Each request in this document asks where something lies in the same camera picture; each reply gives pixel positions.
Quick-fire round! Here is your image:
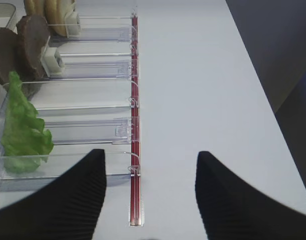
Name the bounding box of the brown meat patty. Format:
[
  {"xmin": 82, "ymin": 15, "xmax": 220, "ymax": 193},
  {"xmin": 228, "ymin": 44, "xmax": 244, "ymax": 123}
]
[
  {"xmin": 16, "ymin": 14, "xmax": 50, "ymax": 79},
  {"xmin": 0, "ymin": 27, "xmax": 20, "ymax": 86}
]

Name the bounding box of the red rail strip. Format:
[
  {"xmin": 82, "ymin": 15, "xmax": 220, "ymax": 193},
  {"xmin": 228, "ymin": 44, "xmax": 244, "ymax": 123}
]
[{"xmin": 130, "ymin": 15, "xmax": 143, "ymax": 227}]

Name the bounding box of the green lettuce leaf in rack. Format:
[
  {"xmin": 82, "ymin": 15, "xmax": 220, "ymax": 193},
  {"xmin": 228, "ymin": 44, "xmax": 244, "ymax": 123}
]
[{"xmin": 1, "ymin": 71, "xmax": 54, "ymax": 174}]

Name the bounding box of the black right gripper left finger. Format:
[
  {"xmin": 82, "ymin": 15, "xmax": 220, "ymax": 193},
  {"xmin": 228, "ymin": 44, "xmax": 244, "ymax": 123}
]
[{"xmin": 0, "ymin": 149, "xmax": 107, "ymax": 240}]

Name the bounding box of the clear acrylic right rack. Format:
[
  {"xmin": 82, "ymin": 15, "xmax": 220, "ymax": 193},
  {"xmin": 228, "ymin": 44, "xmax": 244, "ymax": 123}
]
[{"xmin": 0, "ymin": 17, "xmax": 132, "ymax": 209}]

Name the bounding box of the brown meat patty in rack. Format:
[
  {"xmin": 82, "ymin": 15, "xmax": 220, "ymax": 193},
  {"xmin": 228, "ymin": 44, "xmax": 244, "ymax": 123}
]
[{"xmin": 16, "ymin": 14, "xmax": 50, "ymax": 79}]

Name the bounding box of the tan bun half outer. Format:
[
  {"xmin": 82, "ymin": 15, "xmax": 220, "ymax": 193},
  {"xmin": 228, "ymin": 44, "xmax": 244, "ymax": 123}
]
[{"xmin": 23, "ymin": 0, "xmax": 45, "ymax": 17}]

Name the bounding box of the tan bun half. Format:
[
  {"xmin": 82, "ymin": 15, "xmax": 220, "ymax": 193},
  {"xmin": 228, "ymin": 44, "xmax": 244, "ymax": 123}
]
[
  {"xmin": 23, "ymin": 0, "xmax": 45, "ymax": 17},
  {"xmin": 44, "ymin": 0, "xmax": 76, "ymax": 37}
]

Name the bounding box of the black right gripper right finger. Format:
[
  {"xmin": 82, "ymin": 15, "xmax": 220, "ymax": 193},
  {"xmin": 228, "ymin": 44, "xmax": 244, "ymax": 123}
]
[{"xmin": 195, "ymin": 151, "xmax": 306, "ymax": 240}]

